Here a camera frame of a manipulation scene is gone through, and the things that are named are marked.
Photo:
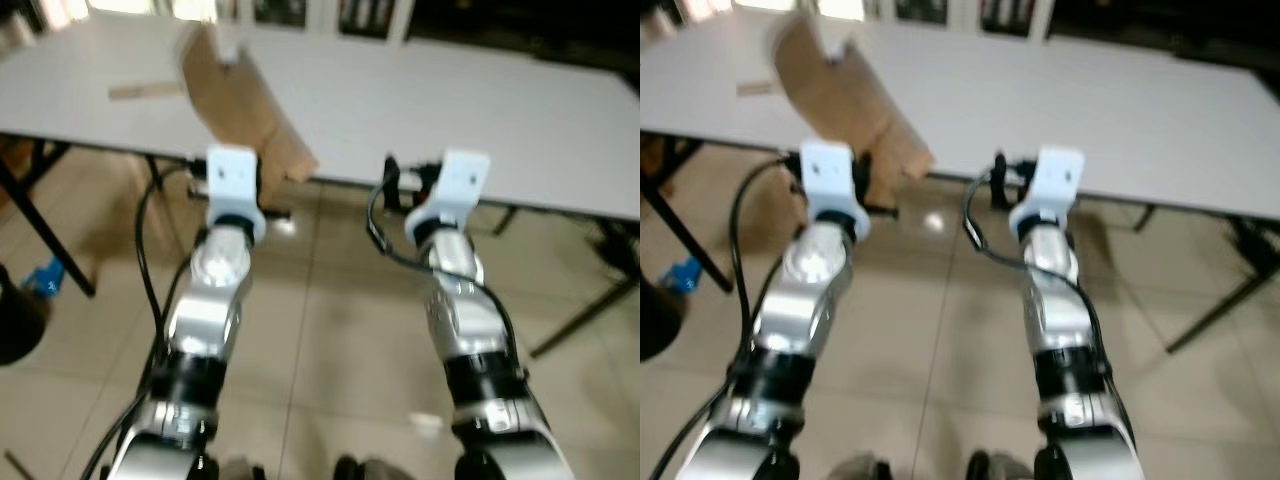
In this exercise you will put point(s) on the brown cardboard piece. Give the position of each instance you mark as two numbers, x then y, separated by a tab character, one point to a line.
240	100
840	90

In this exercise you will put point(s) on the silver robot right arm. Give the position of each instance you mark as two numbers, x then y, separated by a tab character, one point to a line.
470	320
1065	320

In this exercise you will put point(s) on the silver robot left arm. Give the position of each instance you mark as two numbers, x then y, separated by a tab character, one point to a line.
205	300
810	300

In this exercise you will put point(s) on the dark grey rubbish bin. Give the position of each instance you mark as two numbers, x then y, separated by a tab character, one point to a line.
658	325
15	320

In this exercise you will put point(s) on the white table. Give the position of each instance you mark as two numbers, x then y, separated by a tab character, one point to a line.
450	110
1100	110

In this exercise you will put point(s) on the wooden ruler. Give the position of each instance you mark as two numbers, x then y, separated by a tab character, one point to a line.
758	89
145	91

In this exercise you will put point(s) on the white bookshelf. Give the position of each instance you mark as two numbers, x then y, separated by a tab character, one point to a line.
960	14
320	15

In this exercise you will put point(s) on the blue snack packet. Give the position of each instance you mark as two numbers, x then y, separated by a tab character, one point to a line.
683	276
45	278

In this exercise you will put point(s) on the black slanted table leg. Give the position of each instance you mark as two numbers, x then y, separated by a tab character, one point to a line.
1220	315
585	315

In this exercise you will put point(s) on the silver robot left leg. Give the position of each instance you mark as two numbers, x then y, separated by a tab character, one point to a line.
860	469

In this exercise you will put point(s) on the silver robot leg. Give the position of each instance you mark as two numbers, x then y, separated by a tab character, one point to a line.
860	469
1000	467

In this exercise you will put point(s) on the silver robot right leg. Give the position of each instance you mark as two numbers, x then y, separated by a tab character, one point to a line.
1000	467

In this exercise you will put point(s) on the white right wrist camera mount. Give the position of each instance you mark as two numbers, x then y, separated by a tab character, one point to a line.
1055	185
460	185

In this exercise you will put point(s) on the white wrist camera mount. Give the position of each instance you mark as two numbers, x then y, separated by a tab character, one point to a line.
460	185
1055	185
232	180
828	180

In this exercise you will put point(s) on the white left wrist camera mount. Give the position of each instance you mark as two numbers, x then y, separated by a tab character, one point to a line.
232	180
828	180

